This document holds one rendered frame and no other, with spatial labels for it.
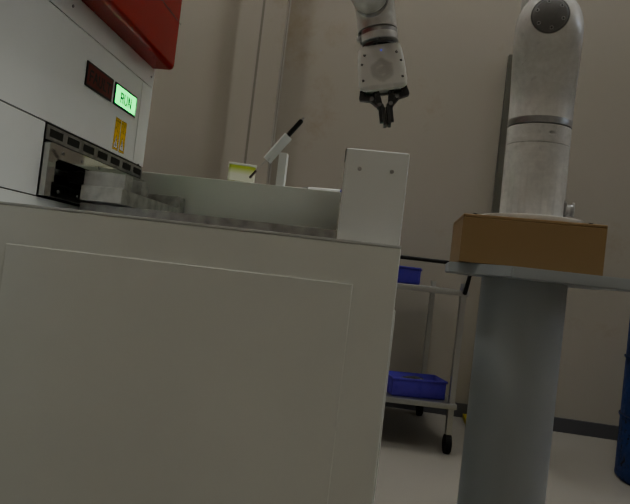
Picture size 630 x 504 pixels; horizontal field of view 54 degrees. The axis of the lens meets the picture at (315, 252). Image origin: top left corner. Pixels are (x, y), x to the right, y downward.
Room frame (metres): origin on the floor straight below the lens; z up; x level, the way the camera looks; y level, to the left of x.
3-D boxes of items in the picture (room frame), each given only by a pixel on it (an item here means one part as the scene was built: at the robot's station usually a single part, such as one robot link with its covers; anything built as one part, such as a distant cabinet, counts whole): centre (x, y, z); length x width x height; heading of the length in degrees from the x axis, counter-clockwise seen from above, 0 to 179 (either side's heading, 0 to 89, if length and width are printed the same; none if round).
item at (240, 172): (1.65, 0.22, 1.00); 0.07 x 0.07 x 0.07; 9
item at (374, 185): (1.17, -0.10, 0.89); 0.55 x 0.09 x 0.14; 174
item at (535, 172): (1.19, -0.41, 1.01); 0.19 x 0.19 x 0.18
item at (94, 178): (1.15, 0.40, 0.89); 0.08 x 0.03 x 0.03; 84
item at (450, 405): (3.19, -0.49, 0.44); 0.94 x 0.55 x 0.88; 175
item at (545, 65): (1.16, -0.40, 1.22); 0.19 x 0.12 x 0.24; 161
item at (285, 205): (1.65, 0.12, 0.89); 0.62 x 0.35 x 0.14; 84
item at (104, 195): (1.30, 0.39, 0.87); 0.36 x 0.08 x 0.03; 174
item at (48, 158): (1.28, 0.46, 0.89); 0.44 x 0.02 x 0.10; 174
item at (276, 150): (1.51, 0.12, 1.03); 0.06 x 0.04 x 0.13; 84
